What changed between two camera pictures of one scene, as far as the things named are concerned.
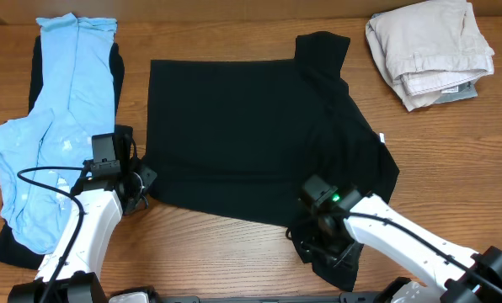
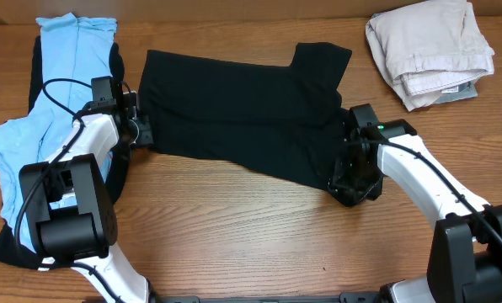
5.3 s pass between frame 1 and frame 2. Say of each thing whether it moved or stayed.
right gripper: moved
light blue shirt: stayed
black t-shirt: moved
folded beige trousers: stayed
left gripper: moved
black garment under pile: stayed
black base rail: stayed
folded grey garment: stayed
